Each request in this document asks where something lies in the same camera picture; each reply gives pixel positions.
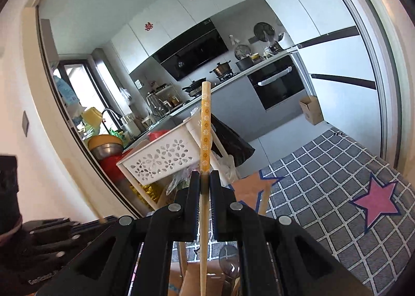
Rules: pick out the cardboard box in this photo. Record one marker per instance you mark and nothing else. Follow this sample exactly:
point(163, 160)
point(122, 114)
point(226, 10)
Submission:
point(312, 110)

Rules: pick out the metal spoon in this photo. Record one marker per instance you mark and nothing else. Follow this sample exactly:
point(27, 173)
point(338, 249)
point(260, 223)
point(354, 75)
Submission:
point(229, 258)

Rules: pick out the beige flower-cut basket cart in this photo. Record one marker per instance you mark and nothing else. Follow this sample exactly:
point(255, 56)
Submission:
point(162, 156)

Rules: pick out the round black rack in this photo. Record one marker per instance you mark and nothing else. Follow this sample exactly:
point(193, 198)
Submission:
point(264, 32)

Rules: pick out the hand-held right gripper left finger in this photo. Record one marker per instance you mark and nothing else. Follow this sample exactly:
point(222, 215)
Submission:
point(194, 208)

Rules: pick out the orange patterned wooden chopstick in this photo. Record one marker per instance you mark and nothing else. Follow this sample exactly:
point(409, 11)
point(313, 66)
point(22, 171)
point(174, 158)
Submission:
point(205, 121)

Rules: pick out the gold foil package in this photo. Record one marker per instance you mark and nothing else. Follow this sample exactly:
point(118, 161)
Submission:
point(146, 194)

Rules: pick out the white refrigerator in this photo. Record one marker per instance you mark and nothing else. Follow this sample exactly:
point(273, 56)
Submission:
point(340, 56)

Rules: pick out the grey wall switch plate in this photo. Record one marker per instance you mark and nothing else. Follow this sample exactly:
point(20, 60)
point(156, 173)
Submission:
point(25, 123)

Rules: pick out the glass kettle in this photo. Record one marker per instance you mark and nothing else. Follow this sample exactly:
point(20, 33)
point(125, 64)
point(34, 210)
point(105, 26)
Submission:
point(155, 104)

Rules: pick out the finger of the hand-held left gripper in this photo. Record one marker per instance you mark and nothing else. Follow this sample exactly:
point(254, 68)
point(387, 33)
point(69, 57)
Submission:
point(64, 225)
point(61, 247)

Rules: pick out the black plastic bag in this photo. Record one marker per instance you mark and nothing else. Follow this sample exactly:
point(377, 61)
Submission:
point(230, 143)

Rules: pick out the round glass lid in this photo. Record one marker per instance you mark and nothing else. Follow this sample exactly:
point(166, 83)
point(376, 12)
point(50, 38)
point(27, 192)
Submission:
point(242, 51)

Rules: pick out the white upper cabinets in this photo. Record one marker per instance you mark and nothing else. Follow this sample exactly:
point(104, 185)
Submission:
point(168, 17)

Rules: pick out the black built-in oven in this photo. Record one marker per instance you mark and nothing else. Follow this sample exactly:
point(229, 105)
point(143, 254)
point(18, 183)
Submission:
point(278, 82)

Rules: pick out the white spice rack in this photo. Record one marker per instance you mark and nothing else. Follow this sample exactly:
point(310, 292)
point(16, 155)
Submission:
point(167, 95)

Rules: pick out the white sliding door frame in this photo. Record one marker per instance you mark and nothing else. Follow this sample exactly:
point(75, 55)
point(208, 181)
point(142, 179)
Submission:
point(382, 40)

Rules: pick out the steel pot on stove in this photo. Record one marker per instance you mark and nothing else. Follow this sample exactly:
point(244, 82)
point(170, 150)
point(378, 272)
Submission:
point(222, 69)

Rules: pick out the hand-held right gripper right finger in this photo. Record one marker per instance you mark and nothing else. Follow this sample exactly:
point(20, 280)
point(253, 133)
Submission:
point(219, 208)

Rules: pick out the kitchen faucet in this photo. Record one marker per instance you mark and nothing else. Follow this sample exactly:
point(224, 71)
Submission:
point(112, 117)

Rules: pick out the black range hood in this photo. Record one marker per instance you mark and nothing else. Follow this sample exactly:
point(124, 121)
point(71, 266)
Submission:
point(191, 53)

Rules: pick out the dark stockpot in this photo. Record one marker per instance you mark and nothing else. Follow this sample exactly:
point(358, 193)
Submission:
point(244, 63)

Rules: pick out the beige plastic utensil holder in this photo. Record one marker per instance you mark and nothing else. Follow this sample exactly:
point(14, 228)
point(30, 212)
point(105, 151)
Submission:
point(216, 286)

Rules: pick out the red bucket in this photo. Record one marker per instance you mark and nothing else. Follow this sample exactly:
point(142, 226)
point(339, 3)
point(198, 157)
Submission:
point(112, 164)

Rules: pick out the grey kitchen counter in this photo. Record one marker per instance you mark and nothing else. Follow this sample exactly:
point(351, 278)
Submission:
point(227, 104)

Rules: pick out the hanging clear plastic bag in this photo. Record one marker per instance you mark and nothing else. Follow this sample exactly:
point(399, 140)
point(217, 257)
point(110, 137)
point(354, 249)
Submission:
point(125, 96)

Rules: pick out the black wok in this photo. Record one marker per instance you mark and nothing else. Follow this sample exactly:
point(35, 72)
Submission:
point(194, 87)

